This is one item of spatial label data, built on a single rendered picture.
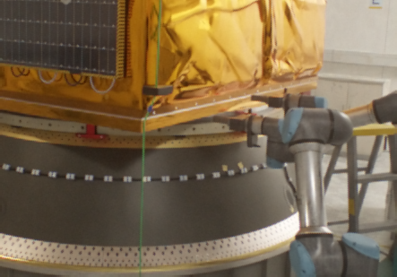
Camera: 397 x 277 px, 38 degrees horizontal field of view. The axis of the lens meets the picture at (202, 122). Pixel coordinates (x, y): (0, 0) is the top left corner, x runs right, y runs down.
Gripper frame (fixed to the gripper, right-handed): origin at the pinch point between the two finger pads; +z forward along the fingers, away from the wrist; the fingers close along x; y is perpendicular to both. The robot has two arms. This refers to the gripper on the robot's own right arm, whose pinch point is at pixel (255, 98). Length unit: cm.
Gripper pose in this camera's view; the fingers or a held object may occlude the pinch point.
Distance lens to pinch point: 257.0
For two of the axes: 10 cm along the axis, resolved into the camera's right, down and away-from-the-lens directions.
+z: -8.8, -1.3, 4.6
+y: 0.5, -9.8, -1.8
